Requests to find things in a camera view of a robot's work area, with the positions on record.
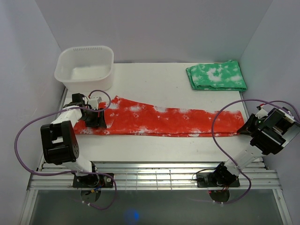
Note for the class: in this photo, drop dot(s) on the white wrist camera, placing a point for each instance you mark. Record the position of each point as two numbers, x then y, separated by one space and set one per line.
262 113
93 102

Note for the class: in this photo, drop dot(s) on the aluminium rail frame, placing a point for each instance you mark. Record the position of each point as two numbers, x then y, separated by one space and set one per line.
161 163

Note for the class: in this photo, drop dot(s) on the white plastic basin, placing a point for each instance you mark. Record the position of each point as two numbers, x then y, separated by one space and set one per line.
86 68

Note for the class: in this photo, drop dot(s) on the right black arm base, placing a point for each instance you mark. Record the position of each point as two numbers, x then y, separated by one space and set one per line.
220 177

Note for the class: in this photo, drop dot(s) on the red tie-dye trousers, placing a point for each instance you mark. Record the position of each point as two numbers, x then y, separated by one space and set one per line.
127 117

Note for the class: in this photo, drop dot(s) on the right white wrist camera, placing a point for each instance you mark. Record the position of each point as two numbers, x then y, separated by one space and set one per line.
262 113

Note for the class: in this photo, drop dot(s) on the green folded tie-dye trousers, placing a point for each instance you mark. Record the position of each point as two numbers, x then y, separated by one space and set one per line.
224 76

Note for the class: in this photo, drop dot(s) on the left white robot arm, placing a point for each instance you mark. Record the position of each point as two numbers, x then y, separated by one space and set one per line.
60 146

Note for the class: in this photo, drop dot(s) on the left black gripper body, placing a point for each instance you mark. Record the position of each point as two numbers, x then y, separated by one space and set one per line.
91 118

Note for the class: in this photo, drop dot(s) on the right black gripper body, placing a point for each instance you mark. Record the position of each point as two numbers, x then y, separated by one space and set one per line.
258 122

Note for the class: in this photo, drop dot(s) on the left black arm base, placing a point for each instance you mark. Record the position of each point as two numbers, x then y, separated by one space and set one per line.
92 181

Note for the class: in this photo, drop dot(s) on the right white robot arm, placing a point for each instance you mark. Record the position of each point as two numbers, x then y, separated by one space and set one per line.
270 132

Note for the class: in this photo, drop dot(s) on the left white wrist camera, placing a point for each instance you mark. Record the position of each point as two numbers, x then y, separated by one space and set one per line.
93 102

